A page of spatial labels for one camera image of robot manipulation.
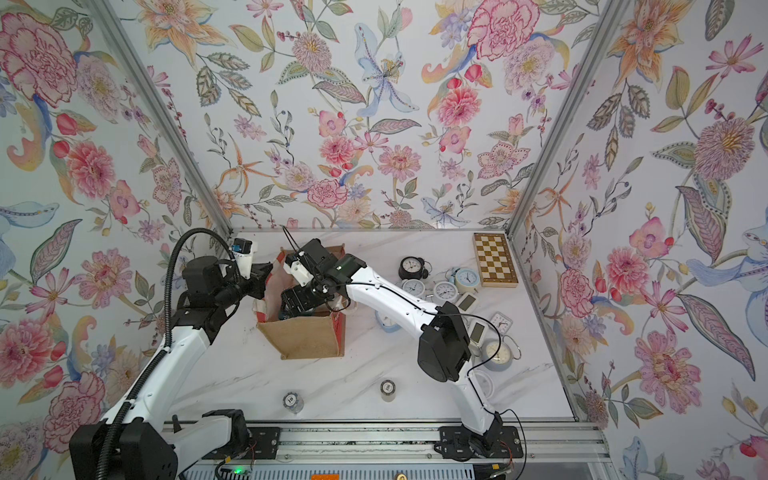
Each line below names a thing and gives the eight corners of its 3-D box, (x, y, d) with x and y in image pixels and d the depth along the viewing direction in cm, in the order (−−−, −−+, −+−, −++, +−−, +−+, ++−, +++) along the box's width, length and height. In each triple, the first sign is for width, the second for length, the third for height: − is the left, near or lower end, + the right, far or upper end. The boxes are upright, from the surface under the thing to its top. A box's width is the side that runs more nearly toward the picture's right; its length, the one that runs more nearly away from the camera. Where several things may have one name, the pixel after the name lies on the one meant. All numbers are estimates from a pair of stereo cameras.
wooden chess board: (481, 287, 107) (484, 281, 104) (469, 237, 122) (471, 231, 119) (517, 287, 107) (521, 281, 104) (500, 237, 122) (503, 231, 119)
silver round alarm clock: (431, 294, 104) (433, 287, 101) (441, 284, 107) (443, 277, 103) (449, 306, 101) (451, 299, 98) (458, 296, 104) (461, 288, 100)
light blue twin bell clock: (452, 295, 104) (454, 289, 100) (448, 275, 109) (450, 268, 106) (479, 295, 104) (482, 289, 100) (474, 275, 109) (477, 268, 106)
